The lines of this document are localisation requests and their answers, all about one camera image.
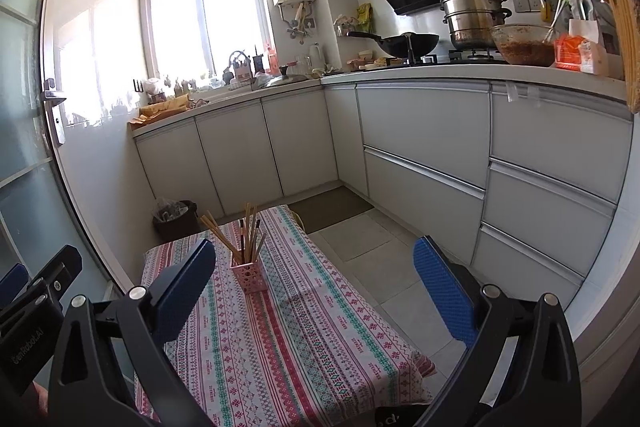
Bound window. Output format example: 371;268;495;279
140;0;276;80

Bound bamboo chopstick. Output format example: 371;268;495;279
252;233;267;262
204;210;240;249
242;202;252;263
200;215;242;265
246;204;257;262

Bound brown floor mat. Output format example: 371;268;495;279
288;186;373;234

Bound glass bowl with food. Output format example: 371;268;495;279
491;24;559;67

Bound door handle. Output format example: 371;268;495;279
41;78;66;146

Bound steel steamer pot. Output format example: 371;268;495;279
439;0;512;51

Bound orange food package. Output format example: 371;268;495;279
553;34;608;76

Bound gas stove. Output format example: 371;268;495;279
416;50;506;66

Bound pink perforated utensil holder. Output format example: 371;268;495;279
230;258;268;295

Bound white electric kettle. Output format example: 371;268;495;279
309;43;326;70

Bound yellow cloth on counter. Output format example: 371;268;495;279
128;94;191;130

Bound white lower cabinets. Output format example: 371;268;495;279
134;79;634;303

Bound black trash bin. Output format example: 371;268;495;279
152;200;201;243

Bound black wok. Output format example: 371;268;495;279
346;30;439;58

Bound black chopstick gold band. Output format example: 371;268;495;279
238;219;245;265
252;218;262;256

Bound person left hand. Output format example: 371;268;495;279
25;381;49;426

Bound patterned tablecloth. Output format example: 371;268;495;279
164;206;435;426

